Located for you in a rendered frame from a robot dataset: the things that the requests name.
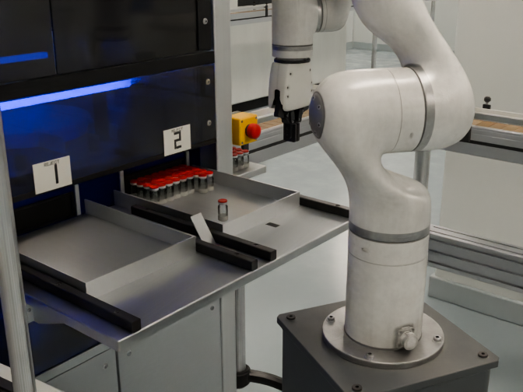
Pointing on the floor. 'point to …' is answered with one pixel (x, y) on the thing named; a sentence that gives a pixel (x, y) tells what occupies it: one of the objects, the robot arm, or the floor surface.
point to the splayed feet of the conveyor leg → (257, 379)
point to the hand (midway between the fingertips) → (291, 131)
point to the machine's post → (222, 86)
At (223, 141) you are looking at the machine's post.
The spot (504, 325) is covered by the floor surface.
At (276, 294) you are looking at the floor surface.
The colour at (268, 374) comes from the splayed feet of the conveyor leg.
